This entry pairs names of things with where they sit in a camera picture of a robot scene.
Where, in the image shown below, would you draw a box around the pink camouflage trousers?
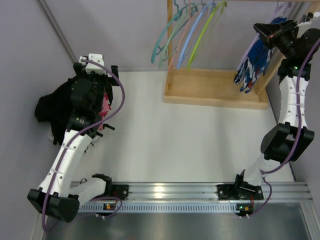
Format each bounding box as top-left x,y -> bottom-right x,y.
99,93 -> 112,120

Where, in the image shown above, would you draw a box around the black trousers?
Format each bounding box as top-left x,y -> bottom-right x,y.
34,76 -> 115,146

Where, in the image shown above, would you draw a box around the lime green hanger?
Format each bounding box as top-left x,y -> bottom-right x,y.
176,0 -> 227,70

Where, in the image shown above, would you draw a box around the light blue hanger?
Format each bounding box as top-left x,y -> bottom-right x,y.
176,1 -> 216,70

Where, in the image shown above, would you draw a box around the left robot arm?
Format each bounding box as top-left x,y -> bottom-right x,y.
27,53 -> 122,223

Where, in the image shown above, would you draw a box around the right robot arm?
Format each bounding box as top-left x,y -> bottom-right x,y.
225,20 -> 320,200

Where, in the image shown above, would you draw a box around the lilac hanger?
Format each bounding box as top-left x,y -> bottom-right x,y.
236,1 -> 292,71

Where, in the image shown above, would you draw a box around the blue white red trousers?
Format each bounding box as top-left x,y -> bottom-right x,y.
233,16 -> 287,94

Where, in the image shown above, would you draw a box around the mint green hanger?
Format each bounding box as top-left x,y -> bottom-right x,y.
151,2 -> 199,69

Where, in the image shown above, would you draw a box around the wooden clothes rack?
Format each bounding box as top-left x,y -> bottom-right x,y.
163,0 -> 320,110

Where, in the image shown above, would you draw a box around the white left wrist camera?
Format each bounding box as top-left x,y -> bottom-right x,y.
79,52 -> 105,75

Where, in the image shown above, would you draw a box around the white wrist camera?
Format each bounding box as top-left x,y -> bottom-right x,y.
304,11 -> 320,24
79,52 -> 105,75

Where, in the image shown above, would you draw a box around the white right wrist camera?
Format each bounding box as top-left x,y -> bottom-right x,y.
304,11 -> 320,24

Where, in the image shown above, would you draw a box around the pink wire hanger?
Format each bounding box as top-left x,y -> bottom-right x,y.
158,2 -> 205,73

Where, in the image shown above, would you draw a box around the teal wire hanger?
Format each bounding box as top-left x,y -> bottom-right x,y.
150,0 -> 189,64

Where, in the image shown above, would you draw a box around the slotted cable duct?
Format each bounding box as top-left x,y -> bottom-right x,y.
78,202 -> 252,214

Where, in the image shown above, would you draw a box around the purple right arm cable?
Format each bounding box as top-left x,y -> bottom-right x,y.
249,32 -> 320,218

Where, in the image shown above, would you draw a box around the aluminium mounting rail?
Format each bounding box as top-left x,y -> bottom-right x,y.
111,182 -> 313,203

